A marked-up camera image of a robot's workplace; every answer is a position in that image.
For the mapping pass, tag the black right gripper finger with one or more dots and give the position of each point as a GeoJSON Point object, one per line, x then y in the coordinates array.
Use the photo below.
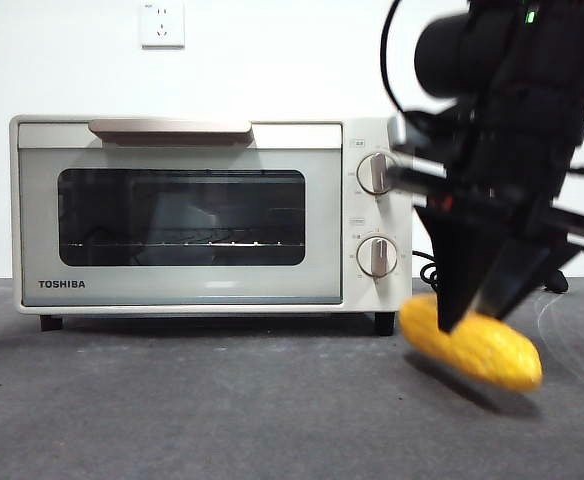
{"type": "Point", "coordinates": [452, 260]}
{"type": "Point", "coordinates": [517, 280]}

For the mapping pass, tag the yellow corn cob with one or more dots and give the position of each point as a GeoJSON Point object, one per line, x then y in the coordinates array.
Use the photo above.
{"type": "Point", "coordinates": [497, 355]}

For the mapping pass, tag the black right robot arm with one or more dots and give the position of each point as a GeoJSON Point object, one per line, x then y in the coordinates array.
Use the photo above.
{"type": "Point", "coordinates": [547, 50]}

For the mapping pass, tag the small oven control knob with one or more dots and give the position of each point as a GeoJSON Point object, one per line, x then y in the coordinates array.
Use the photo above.
{"type": "Point", "coordinates": [378, 256]}

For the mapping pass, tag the cream toaster oven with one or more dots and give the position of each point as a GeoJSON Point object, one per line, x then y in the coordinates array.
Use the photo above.
{"type": "Point", "coordinates": [372, 300]}

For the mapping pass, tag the black oven foot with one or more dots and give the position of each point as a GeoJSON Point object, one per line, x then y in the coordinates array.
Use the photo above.
{"type": "Point", "coordinates": [51, 323]}
{"type": "Point", "coordinates": [384, 324]}

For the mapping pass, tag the large oven control knob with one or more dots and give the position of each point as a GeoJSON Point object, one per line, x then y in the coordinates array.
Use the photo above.
{"type": "Point", "coordinates": [372, 174]}

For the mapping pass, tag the white wall socket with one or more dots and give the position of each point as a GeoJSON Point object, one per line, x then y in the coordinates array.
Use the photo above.
{"type": "Point", "coordinates": [162, 25]}

